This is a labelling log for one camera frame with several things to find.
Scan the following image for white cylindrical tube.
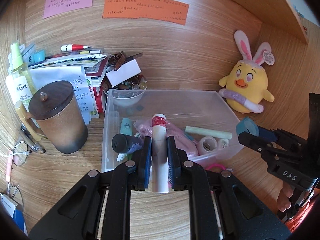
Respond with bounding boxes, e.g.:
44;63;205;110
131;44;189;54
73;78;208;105
152;114;169;194

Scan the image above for person's right hand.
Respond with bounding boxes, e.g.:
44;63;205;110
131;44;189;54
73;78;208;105
277;184;294;213

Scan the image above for yellow spray bottle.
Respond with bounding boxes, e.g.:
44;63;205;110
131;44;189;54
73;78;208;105
10;42;35;105

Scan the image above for orange paper note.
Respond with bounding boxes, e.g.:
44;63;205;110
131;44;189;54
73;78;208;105
102;0;190;26

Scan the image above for clear bowl of beads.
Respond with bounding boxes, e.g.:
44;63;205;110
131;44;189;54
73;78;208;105
102;74;148;107

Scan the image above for white squeeze tube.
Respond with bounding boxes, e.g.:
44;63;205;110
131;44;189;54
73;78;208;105
5;75;14;103

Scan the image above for clear plastic storage box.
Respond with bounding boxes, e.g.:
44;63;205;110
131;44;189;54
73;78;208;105
101;89;245;173

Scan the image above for clear tape roll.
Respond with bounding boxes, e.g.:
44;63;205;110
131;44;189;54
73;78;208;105
199;135;218;155

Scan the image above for red and white pen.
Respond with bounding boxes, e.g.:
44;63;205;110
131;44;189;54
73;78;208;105
61;44;88;52

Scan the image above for cream coloured tube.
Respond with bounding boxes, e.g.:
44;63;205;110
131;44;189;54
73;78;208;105
14;100;40;140

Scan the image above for brown leather strap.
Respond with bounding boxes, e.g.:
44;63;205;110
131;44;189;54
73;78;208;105
108;51;143;71

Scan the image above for teal tube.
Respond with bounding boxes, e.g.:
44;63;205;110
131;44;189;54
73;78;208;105
119;118;133;137

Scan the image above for pink scissors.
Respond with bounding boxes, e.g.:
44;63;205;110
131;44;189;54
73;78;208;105
205;163;234;173

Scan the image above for pink pen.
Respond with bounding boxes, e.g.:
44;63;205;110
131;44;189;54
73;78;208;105
5;155;13;183

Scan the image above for red box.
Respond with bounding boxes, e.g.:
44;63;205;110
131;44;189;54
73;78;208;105
92;86;107;113

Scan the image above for black pen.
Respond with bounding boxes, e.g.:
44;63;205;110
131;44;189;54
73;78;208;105
20;125;47;153

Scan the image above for pink rope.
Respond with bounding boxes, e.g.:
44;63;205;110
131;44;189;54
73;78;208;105
134;120;200;160

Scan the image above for stack of papers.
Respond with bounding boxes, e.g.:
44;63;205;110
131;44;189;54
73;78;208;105
27;49;109;125

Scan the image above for blue and white box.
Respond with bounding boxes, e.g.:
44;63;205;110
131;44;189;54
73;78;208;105
0;192;28;233

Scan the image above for green glass bottle black cap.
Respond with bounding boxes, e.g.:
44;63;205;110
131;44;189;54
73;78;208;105
112;133;144;155

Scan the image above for brown ceramic mug with lid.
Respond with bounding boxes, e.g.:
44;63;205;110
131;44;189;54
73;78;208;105
21;80;89;154

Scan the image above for blue tape roll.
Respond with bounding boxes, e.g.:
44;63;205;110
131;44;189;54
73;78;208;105
236;117;260;137

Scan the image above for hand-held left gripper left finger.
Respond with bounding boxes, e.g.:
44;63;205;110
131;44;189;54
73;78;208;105
29;136;153;240

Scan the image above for white card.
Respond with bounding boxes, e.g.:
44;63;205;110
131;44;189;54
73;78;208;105
105;59;141;86

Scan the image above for yellow chick plush toy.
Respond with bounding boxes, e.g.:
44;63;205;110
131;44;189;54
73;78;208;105
219;30;275;114

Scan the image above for light green stick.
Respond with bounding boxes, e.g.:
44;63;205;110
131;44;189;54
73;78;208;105
185;126;233;139

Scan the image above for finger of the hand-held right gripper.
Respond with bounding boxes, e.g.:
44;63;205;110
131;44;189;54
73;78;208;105
238;131;278;160
257;126;304;147

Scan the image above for eyeglasses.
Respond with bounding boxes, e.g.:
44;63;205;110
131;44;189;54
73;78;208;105
12;141;32;167

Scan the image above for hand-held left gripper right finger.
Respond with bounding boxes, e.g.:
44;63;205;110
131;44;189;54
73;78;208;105
166;136;292;240

